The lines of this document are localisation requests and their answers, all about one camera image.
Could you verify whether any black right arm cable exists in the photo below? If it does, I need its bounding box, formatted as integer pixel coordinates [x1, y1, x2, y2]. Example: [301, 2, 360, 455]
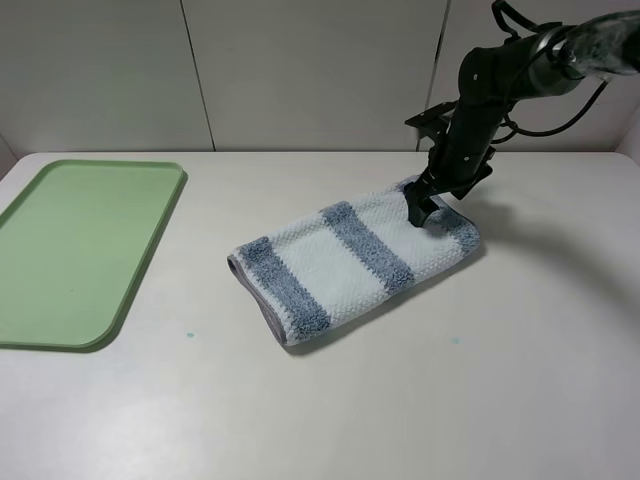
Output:
[489, 0, 616, 146]

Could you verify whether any blue white striped towel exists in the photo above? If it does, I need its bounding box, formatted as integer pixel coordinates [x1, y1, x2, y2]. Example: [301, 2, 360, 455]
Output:
[228, 180, 480, 347]

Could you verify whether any green plastic tray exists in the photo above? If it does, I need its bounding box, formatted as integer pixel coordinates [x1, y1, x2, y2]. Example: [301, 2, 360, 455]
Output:
[1, 160, 187, 351]

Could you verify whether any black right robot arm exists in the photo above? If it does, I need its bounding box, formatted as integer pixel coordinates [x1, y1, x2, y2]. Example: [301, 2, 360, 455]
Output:
[403, 1, 639, 227]

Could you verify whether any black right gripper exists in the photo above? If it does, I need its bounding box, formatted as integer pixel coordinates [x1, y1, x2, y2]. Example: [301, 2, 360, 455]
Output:
[403, 100, 495, 228]

